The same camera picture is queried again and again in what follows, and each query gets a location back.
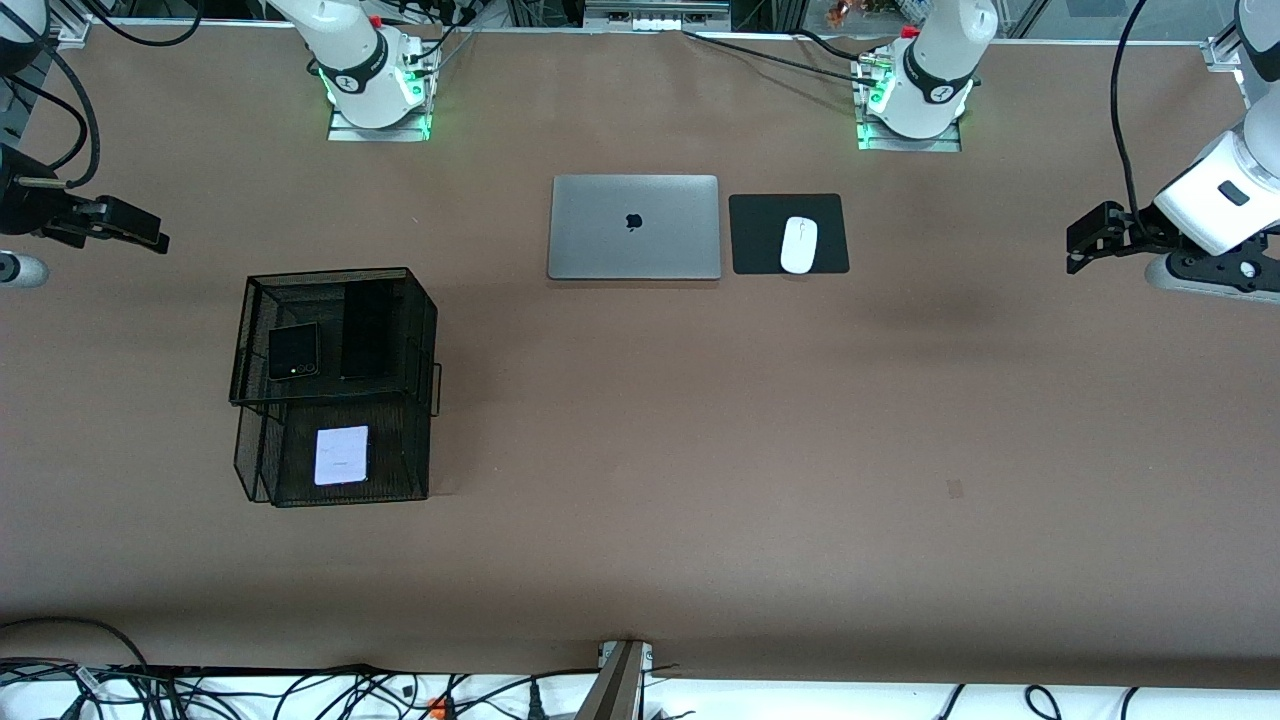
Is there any black square flip phone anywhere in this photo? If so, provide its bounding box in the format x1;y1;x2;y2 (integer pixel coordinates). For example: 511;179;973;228
267;321;320;382

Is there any long black smartphone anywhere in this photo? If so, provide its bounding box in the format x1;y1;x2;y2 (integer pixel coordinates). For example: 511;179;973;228
338;280;397;381

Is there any pale lilac phone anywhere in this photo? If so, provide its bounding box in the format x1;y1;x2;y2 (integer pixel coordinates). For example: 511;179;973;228
313;425;370;488

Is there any black mesh two-tier tray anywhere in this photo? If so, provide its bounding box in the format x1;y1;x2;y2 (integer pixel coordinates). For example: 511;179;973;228
229;266;443;508

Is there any white computer mouse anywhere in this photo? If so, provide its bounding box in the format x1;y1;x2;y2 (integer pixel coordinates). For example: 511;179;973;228
780;216;819;275

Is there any black mouse pad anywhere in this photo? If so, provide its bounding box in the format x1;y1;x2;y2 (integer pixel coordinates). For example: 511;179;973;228
728;193;851;276

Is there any silver closed laptop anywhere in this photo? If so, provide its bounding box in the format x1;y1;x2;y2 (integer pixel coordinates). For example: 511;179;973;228
547;175;722;282

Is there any grey power strip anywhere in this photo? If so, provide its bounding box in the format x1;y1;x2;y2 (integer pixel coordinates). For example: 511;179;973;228
583;0;733;33

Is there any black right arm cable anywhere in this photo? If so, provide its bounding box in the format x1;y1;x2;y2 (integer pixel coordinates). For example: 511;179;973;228
0;0;102;191

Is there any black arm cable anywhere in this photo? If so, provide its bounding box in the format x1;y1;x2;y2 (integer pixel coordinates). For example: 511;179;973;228
0;0;102;191
1111;0;1151;236

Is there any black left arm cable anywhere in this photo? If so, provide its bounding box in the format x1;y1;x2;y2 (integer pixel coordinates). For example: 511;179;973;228
1111;0;1151;236

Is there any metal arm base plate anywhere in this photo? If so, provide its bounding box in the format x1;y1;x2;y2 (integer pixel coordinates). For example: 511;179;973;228
855;55;963;153
328;40;433;143

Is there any black cable across table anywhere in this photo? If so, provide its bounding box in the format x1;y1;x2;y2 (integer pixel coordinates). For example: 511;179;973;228
683;30;881;86

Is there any thick black looped cable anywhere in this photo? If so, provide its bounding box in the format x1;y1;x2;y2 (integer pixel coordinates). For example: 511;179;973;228
0;617;151;673

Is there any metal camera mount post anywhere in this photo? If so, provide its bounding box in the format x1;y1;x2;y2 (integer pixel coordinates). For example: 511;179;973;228
575;640;653;720

